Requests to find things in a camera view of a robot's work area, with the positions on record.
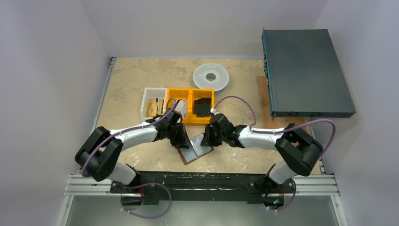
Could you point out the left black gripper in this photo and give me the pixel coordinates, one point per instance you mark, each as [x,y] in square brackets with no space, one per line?
[183,141]

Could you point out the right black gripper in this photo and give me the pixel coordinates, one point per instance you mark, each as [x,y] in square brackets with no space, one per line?
[212,134]

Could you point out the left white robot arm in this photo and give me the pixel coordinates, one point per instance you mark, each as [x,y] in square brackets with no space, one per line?
[99,155]

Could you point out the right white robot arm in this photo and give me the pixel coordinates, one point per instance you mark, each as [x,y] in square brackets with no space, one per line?
[298,149]

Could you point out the stack of silver cards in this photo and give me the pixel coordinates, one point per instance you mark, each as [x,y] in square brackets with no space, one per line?
[182,107]

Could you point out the tan cards in white bin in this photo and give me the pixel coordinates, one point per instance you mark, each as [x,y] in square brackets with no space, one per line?
[154,107]

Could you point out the white plastic bin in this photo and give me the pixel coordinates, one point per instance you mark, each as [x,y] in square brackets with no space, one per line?
[150,93]

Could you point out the orange double plastic bin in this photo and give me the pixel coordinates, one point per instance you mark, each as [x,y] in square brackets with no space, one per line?
[191,95]

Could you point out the wooden board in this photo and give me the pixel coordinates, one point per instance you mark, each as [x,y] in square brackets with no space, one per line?
[268,122]

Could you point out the grey filament spool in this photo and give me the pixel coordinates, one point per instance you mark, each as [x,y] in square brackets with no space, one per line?
[211,76]

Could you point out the dark blue flat box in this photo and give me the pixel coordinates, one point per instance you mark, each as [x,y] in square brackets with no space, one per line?
[304,75]

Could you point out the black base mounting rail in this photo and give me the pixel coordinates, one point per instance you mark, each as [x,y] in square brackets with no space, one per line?
[151,187]

